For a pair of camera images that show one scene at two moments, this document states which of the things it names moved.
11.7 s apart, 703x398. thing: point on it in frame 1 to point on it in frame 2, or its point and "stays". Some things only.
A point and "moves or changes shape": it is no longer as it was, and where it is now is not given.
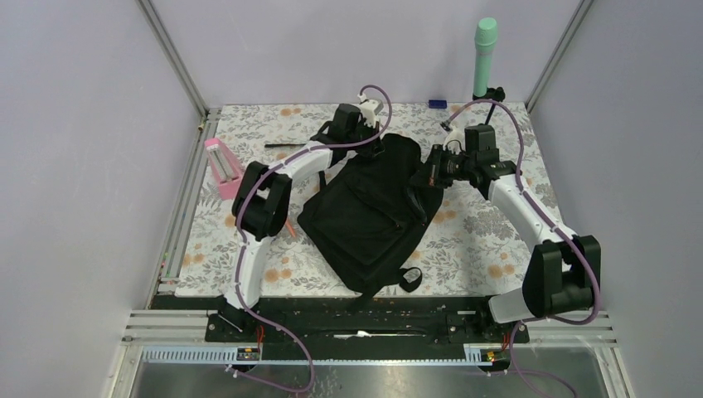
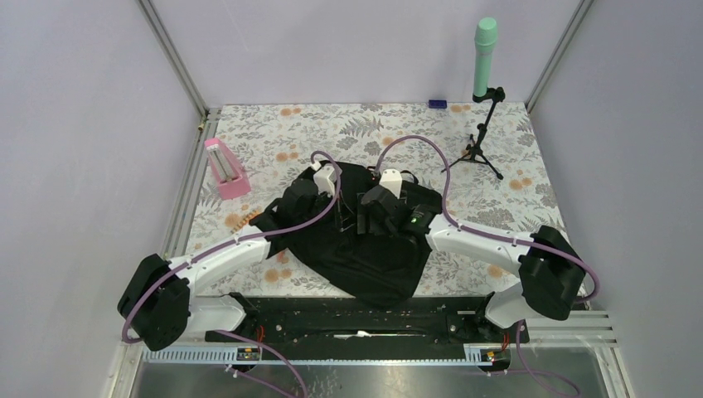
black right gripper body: (446, 167) to (378, 228)
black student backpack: (366, 221) moves or changes shape
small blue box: (437, 104) stays
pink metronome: (227, 170) stays
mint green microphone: (486, 35) stays
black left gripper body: (360, 132) to (322, 201)
